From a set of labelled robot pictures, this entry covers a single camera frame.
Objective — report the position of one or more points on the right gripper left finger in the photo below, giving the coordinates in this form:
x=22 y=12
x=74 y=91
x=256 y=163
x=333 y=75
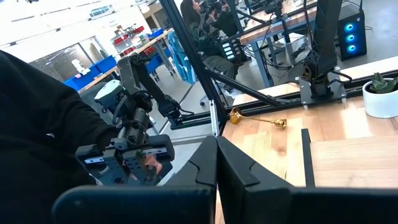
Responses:
x=202 y=171

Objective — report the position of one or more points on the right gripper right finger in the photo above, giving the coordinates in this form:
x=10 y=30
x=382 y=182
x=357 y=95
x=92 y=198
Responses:
x=239 y=174

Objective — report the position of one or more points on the gold candlestick holder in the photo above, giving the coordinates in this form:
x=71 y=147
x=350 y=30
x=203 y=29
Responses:
x=236 y=116

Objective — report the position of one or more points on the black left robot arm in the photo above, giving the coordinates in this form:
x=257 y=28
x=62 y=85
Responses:
x=323 y=37

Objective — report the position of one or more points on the person's hand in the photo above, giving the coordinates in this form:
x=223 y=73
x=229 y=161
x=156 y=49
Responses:
x=153 y=164

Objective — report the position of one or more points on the black leader gripper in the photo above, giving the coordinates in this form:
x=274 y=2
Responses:
x=102 y=168

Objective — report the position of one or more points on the blue chair back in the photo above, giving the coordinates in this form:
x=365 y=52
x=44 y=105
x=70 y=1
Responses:
x=182 y=62

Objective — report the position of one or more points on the person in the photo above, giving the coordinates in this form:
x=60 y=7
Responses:
x=37 y=124
x=199 y=37

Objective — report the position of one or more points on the blue storage bin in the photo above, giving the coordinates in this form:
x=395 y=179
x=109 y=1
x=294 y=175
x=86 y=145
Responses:
x=105 y=63
x=81 y=81

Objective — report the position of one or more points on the wooden background workbench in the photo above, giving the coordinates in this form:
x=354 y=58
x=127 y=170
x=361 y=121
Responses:
x=280 y=26

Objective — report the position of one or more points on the white potted succulent plant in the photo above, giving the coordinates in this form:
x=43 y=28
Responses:
x=379 y=104

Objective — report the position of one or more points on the black computer blue fans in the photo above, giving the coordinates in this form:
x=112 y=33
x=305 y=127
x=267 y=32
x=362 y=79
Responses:
x=357 y=49

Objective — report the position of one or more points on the silver metal bracket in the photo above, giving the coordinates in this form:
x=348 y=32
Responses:
x=214 y=119

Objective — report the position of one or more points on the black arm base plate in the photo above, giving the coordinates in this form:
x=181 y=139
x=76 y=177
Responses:
x=308 y=96

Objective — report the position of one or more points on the wooden riser shelf black frame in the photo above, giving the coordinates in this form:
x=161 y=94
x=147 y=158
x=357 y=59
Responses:
x=351 y=161

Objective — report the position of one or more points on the black overhead rig frame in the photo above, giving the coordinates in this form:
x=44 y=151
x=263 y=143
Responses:
x=192 y=53

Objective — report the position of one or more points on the black switch box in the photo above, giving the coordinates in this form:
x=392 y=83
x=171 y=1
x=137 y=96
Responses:
x=229 y=51

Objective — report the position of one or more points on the black table frame rails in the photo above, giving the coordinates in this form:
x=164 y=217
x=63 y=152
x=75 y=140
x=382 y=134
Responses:
x=354 y=90

